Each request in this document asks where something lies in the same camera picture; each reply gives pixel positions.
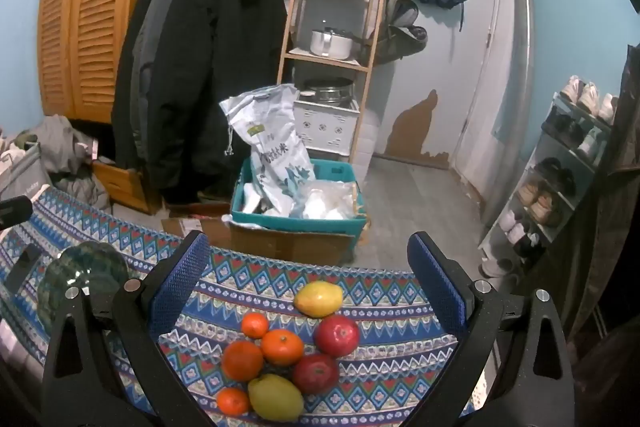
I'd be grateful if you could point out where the steel steamer pot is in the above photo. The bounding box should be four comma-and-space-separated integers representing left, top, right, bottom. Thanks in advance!
298, 78, 356, 108

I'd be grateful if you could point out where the blue patterned tablecloth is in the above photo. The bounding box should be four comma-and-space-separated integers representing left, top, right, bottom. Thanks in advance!
0, 187, 501, 427

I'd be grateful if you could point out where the large cardboard box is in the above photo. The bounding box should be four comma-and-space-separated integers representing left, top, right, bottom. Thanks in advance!
227, 222, 356, 265

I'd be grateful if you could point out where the small cardboard box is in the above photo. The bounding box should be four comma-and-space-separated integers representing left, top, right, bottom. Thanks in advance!
161, 202, 233, 250

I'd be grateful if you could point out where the wooden louvred wardrobe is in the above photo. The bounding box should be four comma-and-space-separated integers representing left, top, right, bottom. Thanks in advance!
36, 0, 201, 122

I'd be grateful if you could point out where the grey fabric storage bag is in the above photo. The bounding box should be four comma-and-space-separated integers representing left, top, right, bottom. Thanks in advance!
0, 142, 53, 202

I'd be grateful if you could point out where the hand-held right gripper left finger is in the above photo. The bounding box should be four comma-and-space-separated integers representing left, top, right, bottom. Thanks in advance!
42, 231, 221, 427

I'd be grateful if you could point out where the wooden drawer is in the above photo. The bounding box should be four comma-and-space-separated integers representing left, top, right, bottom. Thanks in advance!
92, 159, 166, 215

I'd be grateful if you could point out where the bright red apple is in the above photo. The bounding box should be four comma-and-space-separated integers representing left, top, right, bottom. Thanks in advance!
314, 314, 362, 359

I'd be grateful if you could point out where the black hooded coat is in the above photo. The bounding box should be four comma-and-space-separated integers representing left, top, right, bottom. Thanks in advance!
150, 0, 288, 202

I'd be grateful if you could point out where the yellow mango with red blush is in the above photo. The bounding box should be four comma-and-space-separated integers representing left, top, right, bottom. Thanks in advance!
293, 281, 345, 319

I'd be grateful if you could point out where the dark green glass bowl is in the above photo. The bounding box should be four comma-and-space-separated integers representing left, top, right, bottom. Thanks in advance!
37, 241, 146, 333

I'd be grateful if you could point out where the grey jacket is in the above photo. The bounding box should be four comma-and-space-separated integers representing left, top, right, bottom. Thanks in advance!
127, 0, 188, 158

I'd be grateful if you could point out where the wooden shelf rack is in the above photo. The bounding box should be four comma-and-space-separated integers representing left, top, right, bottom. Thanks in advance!
276, 0, 396, 172

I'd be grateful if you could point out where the shoe rack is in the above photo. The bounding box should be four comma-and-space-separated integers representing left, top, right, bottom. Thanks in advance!
477, 77, 621, 278

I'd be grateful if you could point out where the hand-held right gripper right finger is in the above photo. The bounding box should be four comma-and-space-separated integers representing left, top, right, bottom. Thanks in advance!
407, 231, 576, 427

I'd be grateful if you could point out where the dark brown cloth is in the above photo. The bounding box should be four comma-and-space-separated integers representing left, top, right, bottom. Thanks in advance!
565, 44, 640, 343

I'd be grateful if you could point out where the dark red apple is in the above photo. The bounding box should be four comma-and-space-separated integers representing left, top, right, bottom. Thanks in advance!
292, 353, 341, 395

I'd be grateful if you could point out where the white door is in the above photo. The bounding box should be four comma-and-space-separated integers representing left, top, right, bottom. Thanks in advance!
382, 0, 503, 168

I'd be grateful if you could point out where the white rice bag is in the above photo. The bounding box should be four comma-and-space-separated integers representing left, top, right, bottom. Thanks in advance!
220, 83, 316, 212

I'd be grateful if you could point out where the large orange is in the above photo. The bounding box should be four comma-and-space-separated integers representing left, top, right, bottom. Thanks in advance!
221, 340, 265, 383

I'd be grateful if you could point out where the yellow lemon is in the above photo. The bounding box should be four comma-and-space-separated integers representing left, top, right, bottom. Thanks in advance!
248, 373, 306, 423

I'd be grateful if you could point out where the small orange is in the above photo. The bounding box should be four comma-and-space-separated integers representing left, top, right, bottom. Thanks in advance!
216, 387, 252, 417
241, 313, 270, 340

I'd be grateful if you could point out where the group of assorted shoes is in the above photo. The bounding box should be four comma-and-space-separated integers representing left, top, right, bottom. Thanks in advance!
482, 74, 621, 278

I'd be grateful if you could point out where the pile of grey clothes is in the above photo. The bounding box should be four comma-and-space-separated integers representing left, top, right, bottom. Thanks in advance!
10, 114, 113, 212

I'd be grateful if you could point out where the teal plastic crate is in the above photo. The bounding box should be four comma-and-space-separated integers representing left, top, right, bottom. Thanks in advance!
230, 157, 368, 238

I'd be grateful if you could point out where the medium orange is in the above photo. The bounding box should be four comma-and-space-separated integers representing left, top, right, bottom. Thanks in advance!
261, 329, 305, 367

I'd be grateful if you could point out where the clear plastic bag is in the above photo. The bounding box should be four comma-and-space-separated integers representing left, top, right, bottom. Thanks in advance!
292, 179, 358, 220

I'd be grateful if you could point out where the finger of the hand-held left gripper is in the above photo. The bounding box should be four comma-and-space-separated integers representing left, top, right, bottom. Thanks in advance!
0, 196, 33, 230

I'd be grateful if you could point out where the black smartphone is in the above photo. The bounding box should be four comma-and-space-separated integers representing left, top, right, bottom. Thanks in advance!
5, 243, 43, 293

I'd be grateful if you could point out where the white lattice basket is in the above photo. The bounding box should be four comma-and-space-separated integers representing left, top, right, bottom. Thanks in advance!
292, 99, 361, 158

